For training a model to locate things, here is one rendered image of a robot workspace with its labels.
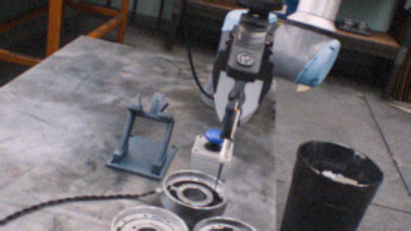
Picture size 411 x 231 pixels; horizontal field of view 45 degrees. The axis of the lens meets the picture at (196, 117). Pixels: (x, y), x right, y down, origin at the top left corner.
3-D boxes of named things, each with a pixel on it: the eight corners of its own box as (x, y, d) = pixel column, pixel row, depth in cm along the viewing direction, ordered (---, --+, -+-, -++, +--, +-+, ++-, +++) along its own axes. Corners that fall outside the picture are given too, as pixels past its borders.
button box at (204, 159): (225, 182, 88) (231, 159, 86) (186, 172, 88) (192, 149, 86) (229, 161, 95) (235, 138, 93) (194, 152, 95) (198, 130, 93)
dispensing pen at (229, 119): (205, 187, 77) (231, 86, 80) (206, 188, 81) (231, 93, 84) (218, 191, 77) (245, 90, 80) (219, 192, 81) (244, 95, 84)
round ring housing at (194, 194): (226, 199, 83) (231, 179, 81) (219, 237, 73) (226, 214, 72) (166, 184, 83) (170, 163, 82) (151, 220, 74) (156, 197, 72)
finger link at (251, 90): (257, 118, 86) (265, 68, 82) (254, 132, 80) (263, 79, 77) (239, 115, 86) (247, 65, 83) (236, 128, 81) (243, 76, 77)
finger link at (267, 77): (268, 103, 80) (277, 50, 76) (268, 106, 78) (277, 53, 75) (239, 98, 80) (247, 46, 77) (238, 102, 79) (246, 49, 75)
